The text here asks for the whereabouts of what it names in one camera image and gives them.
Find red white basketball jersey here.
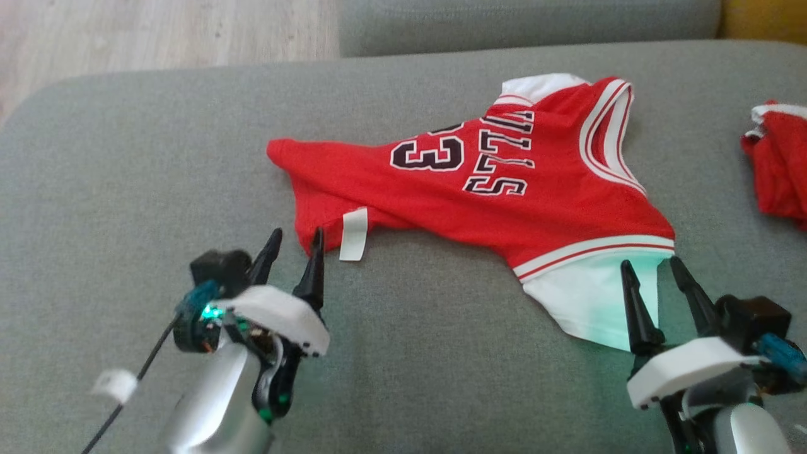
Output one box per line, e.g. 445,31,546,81
266,73,676,351

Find white cable label tag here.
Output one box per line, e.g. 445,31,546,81
90,368,139,405

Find grey sofa back cushion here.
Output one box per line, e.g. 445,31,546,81
339,0,724,59

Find black cable with blue plug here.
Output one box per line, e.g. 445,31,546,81
753,333,807,387

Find black cable with teal plug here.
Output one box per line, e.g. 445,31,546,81
81,281,221,454

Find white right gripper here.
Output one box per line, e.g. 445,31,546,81
620,255,767,454

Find red basketball shorts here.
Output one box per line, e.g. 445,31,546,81
741,100,807,231

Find wide yellow sofa backrest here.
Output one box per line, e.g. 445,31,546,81
719,0,807,46

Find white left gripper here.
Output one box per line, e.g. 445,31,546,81
230,227,330,422

